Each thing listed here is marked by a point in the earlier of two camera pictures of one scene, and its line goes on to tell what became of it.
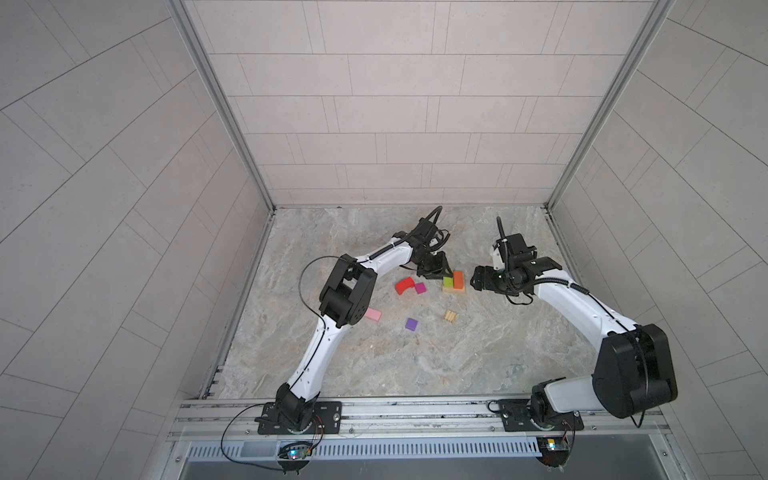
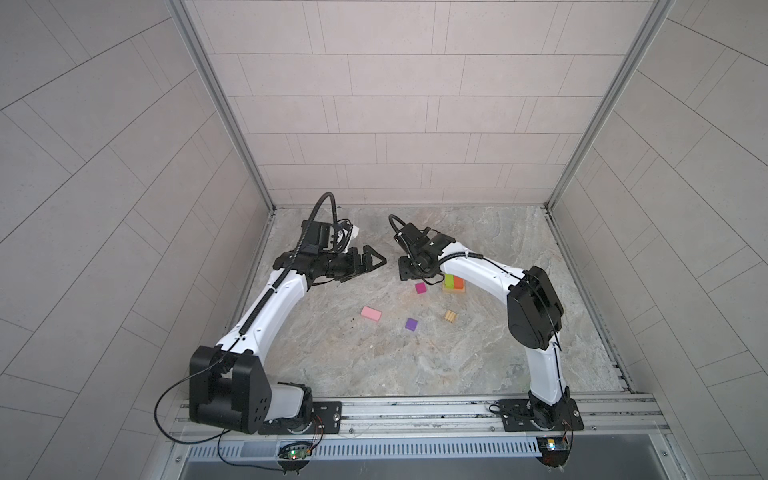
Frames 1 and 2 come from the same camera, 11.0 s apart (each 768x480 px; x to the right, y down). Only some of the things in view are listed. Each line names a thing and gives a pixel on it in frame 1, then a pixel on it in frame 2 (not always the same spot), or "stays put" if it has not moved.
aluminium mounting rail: [397, 420] stays put
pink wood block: [373, 314] stays put
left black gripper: [438, 270] -> [352, 270]
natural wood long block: [450, 290] stays put
